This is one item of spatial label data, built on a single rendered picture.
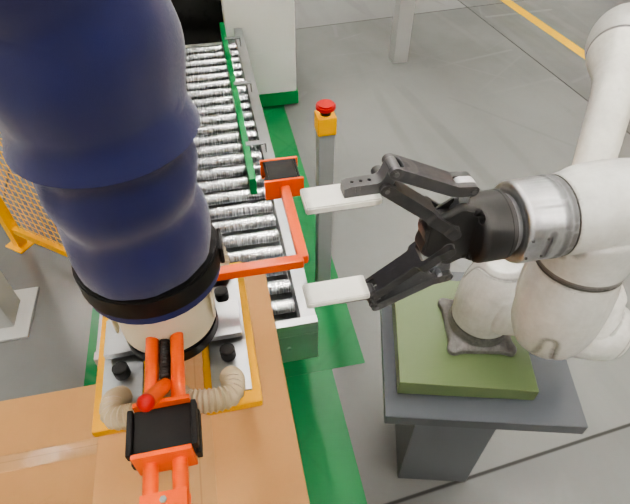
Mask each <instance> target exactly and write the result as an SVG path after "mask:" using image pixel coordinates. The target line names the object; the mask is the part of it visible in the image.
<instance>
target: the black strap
mask: <svg viewBox="0 0 630 504"><path fill-rule="evenodd" d="M220 262H221V263H225V253H224V245H223V239H222V233H221V229H220V228H217V229H215V227H214V225H213V224H212V222H211V238H210V247H209V254H208V256H207V259H206V260H205V262H204V263H203V264H202V265H201V266H200V267H199V269H198V270H197V271H196V272H195V273H194V274H193V275H192V276H191V277H190V278H189V279H188V280H187V281H185V282H184V283H182V284H180V285H178V286H176V287H174V288H172V289H170V290H168V291H166V292H164V293H162V294H160V295H158V296H155V297H151V298H147V299H139V300H126V301H118V300H110V299H107V298H105V297H103V296H101V295H99V294H97V293H95V292H93V291H92V290H90V289H89V288H88V287H87V286H85V285H84V284H83V282H82V281H81V280H80V278H79V277H78V275H77V273H76V272H75V270H74V268H73V266H72V272H73V276H74V278H75V281H76V283H77V285H78V287H79V288H80V290H81V292H82V294H83V296H84V298H85V299H86V300H87V301H88V303H89V304H90V305H92V306H93V307H94V308H95V309H97V310H98V311H100V312H102V313H104V314H107V315H110V316H113V317H116V318H122V319H148V318H154V317H158V316H163V315H166V314H168V313H171V312H174V311H176V310H178V309H180V308H182V307H184V306H186V305H188V304H189V303H191V302H192V301H194V300H195V299H197V298H198V297H199V296H200V295H201V294H203V293H204V292H205V290H206V289H207V288H208V287H209V286H210V285H211V283H212V282H213V280H214V279H215V277H216V275H217V272H218V270H219V267H220Z"/></svg>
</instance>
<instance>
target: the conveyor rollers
mask: <svg viewBox="0 0 630 504"><path fill-rule="evenodd" d="M229 49H230V54H231V59H232V64H233V68H234V73H235V78H236V82H240V81H244V79H243V77H242V71H241V67H240V63H239V57H238V54H237V50H236V44H235V43H232V44H229ZM185 50H186V90H187V92H188V94H189V96H190V98H191V99H192V101H193V103H194V104H195V106H196V107H197V109H198V111H199V115H200V127H199V130H198V133H197V135H196V137H195V138H194V141H195V145H196V148H197V152H198V169H203V170H197V181H205V180H213V179H221V178H229V177H237V176H245V175H247V171H246V166H245V161H244V155H243V150H242V145H241V140H240V134H239V129H238V124H237V118H236V113H235V108H234V102H233V97H232V92H231V86H230V81H229V76H228V71H227V65H226V60H225V55H224V49H223V44H221V45H210V46H199V47H188V48H185ZM237 88H238V93H239V98H240V102H241V107H242V112H243V117H244V122H245V127H246V131H247V136H248V141H254V140H255V141H256V132H255V130H254V123H253V120H252V115H251V111H250V106H249V103H248V97H247V94H246V88H245V86H244V85H238V86H237ZM237 142H238V143H237ZM228 143H229V144H228ZM220 144H221V145H220ZM211 145H212V146H211ZM203 146H204V147H203ZM258 150H259V146H258V145H255V146H250V151H255V152H251V156H252V160H253V165H254V170H255V174H260V173H261V171H260V160H261V154H260V151H258ZM235 153H238V154H235ZM227 154H230V155H227ZM218 155H222V156H218ZM210 156H213V157H210ZM202 157H205V158H202ZM254 162H259V163H254ZM237 164H243V165H237ZM229 165H235V166H229ZM221 166H227V167H221ZM213 167H219V168H213ZM205 168H211V169H205ZM198 184H199V186H200V188H201V189H202V191H203V193H210V192H218V191H226V190H233V189H241V188H249V182H248V177H247V176H245V177H238V178H230V179H222V180H214V181H206V182H198ZM257 190H258V194H253V195H251V193H250V189H245V190H237V191H230V192H222V193H215V194H207V195H205V198H206V200H207V204H208V206H213V205H221V204H228V203H235V202H243V201H250V200H258V199H265V198H266V196H265V187H260V188H257ZM272 207H273V204H272V202H271V200H265V201H258V202H250V203H243V204H235V205H228V206H221V207H213V208H209V213H210V219H211V220H214V219H221V218H228V217H236V216H243V215H250V214H257V213H265V212H272V211H273V209H272ZM212 224H213V225H214V227H215V229H217V228H220V229H221V233H228V232H235V231H242V230H249V229H256V228H263V227H270V226H275V225H276V218H275V215H274V214H268V215H261V216H254V217H247V218H239V219H232V220H225V221H218V222H212ZM279 236H280V234H279V233H278V229H270V230H263V231H256V232H249V233H242V234H235V235H228V236H222V239H223V245H224V246H225V247H226V248H233V247H240V246H247V245H254V244H261V243H267V242H274V241H279ZM228 256H229V261H230V263H234V262H242V263H244V262H251V261H258V260H264V259H271V258H277V257H282V256H283V249H282V246H281V244H279V245H272V246H265V247H258V248H252V249H245V250H238V251H231V252H228ZM267 283H268V288H269V294H270V295H276V294H282V293H288V292H291V284H290V281H289V279H283V280H276V281H270V282H267ZM271 304H272V309H273V314H274V315H277V314H283V313H289V312H295V306H296V304H295V303H294V299H293V298H287V299H281V300H274V301H271Z"/></svg>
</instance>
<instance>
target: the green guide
mask: <svg viewBox="0 0 630 504"><path fill-rule="evenodd" d="M219 25H220V33H221V39H222V44H223V49H224V55H225V60H226V65H227V71H228V76H229V81H230V86H231V92H232V97H233V102H234V108H235V113H236V118H237V124H238V129H239V134H240V140H241V145H242V150H243V155H244V161H245V166H246V171H247V177H248V182H249V187H250V193H251V195H253V194H258V190H257V181H256V175H255V170H254V165H253V160H252V156H251V151H250V146H255V145H263V144H265V151H266V153H267V146H266V140H265V139H264V140H256V141H248V136H247V131H246V127H245V122H244V117H243V112H242V107H241V102H240V98H239V93H238V88H237V86H238V85H248V84H250V88H251V92H252V84H251V80H250V81H240V82H236V78H235V73H234V68H233V64H232V59H231V54H230V49H229V44H228V40H233V39H239V41H240V46H241V40H240V36H233V37H227V35H226V30H225V25H224V22H220V23H219Z"/></svg>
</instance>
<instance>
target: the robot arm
mask: <svg viewBox="0 0 630 504"><path fill-rule="evenodd" d="M585 60H586V68H587V71H588V73H589V75H590V78H591V81H592V88H591V93H590V98H589V102H588V106H587V110H586V113H585V117H584V121H583V124H582V128H581V132H580V135H579V139H578V143H577V147H576V150H575V154H574V158H573V161H572V165H571V166H569V167H566V168H564V169H562V170H561V171H558V172H555V173H551V174H541V175H536V176H533V177H525V178H518V179H511V180H505V181H502V182H500V183H499V184H498V185H496V186H495V188H494V189H488V190H481V191H480V189H479V187H478V186H477V184H476V183H475V181H474V180H473V178H472V177H471V175H470V174H469V172H467V171H456V172H449V171H446V170H442V169H439V168H436V167H433V166H430V165H427V164H424V163H421V162H418V161H415V160H412V159H409V158H405V157H402V156H399V155H396V154H393V153H386V154H385V155H383V157H382V162H383V163H382V165H375V166H374V167H372V169H371V175H364V176H357V177H349V178H345V179H342V180H341V184H333V185H326V186H318V187H311V188H303V189H301V190H300V196H301V199H302V203H303V206H304V209H305V213H306V214H307V215H310V214H317V213H324V212H331V211H338V210H346V209H353V208H360V207H367V206H374V205H380V204H381V203H382V197H381V195H382V196H383V197H385V198H387V199H388V200H390V201H392V202H394V203H395V204H397V205H399V206H400V207H402V208H404V209H405V210H407V211H409V212H411V213H412V214H414V215H416V216H417V217H419V220H418V231H417V233H416V235H415V241H414V242H413V243H411V244H410V245H409V246H408V250H407V251H406V252H405V253H403V254H402V255H400V256H399V257H397V258H396V259H394V260H393V261H392V262H390V263H389V264H387V265H386V266H384V267H383V268H381V269H380V270H378V271H377V272H376V273H374V274H373V275H371V276H370V277H368V278H367V279H364V276H363V275H358V276H352V277H346V278H339V279H333V280H327V281H321V282H315V283H308V284H303V285H302V289H303V293H304V297H305V301H306V305H307V308H314V307H320V306H326V305H332V304H338V303H341V304H343V303H347V302H348V303H349V302H355V301H361V300H366V301H368V304H369V306H370V307H371V309H372V310H373V311H378V310H380V309H382V308H384V307H387V306H389V305H391V304H393V303H395V302H397V301H399V300H402V299H404V298H406V297H408V296H410V295H412V294H414V293H417V292H419V291H421V290H423V289H425V288H427V287H429V286H432V285H434V284H438V283H442V282H447V281H450V280H451V279H452V278H453V274H452V272H451V271H450V264H451V263H452V262H454V261H456V260H458V259H461V258H464V259H467V260H470V261H472V262H473V263H472V264H471V265H470V266H469V267H468V269H467V270H466V271H465V273H464V275H463V277H462V279H461V281H460V283H459V285H458V288H457V291H456V294H455V297H454V300H452V299H447V298H441V299H439V301H438V307H439V309H440V310H441V312H442V317H443V321H444V326H445V331H446V336H447V341H448V346H447V352H448V353H449V354H450V355H453V356H457V355H460V354H501V355H506V356H509V357H512V356H514V355H515V354H516V352H517V348H516V346H515V345H514V343H513V342H512V339H511V336H515V338H516V340H517V341H518V343H519V344H520V345H521V346H522V347H523V348H524V349H526V350H527V351H529V352H530V353H531V354H533V355H535V356H537V357H540V358H544V359H554V360H564V359H568V358H570V357H575V358H580V359H585V360H593V361H608V360H613V359H615V358H618V357H620V356H622V355H623V354H624V353H625V352H626V351H627V350H628V348H629V347H630V310H629V309H628V308H626V307H625V305H626V303H627V295H626V292H625V289H624V287H623V285H622V284H623V282H624V280H625V278H626V277H627V275H628V274H629V273H630V158H618V155H619V152H620V149H621V146H622V143H623V139H624V136H625V133H626V130H627V126H628V123H629V120H630V2H629V3H624V4H620V5H618V6H616V7H614V8H612V9H610V10H609V11H607V12H606V13H605V14H603V15H602V16H601V17H600V18H599V20H598V21H597V22H596V23H595V25H594V26H593V28H592V29H591V31H590V33H589V36H588V39H587V42H586V45H585ZM404 183H405V184H404ZM406 184H409V185H412V186H416V187H419V188H422V189H426V190H429V191H432V192H436V193H439V194H443V195H446V196H450V197H451V198H449V199H448V200H446V201H444V202H443V203H441V204H439V203H437V202H436V201H434V200H433V199H431V198H429V197H428V196H426V195H425V196H423V195H422V194H420V193H418V192H417V191H415V190H414V189H412V188H410V187H409V186H407V185H406ZM380 194H381V195H380ZM420 252H421V253H420ZM421 254H422V255H424V256H426V257H428V258H427V259H425V260H424V259H423V257H422V255H421ZM374 285H377V286H375V287H374ZM379 298H381V299H379ZM510 335H511V336H510Z"/></svg>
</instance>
